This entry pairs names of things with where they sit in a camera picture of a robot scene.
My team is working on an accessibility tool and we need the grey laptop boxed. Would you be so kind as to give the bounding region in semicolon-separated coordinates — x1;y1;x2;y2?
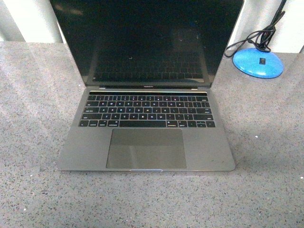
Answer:
50;0;243;171

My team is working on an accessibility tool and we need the blue desk lamp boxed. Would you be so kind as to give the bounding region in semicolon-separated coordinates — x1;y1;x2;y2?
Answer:
231;0;286;79

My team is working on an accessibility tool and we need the white curtain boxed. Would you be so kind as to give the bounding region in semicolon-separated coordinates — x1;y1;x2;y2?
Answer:
0;0;304;53

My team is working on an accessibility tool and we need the black lamp power cable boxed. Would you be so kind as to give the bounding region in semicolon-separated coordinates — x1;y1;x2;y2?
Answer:
224;0;286;58

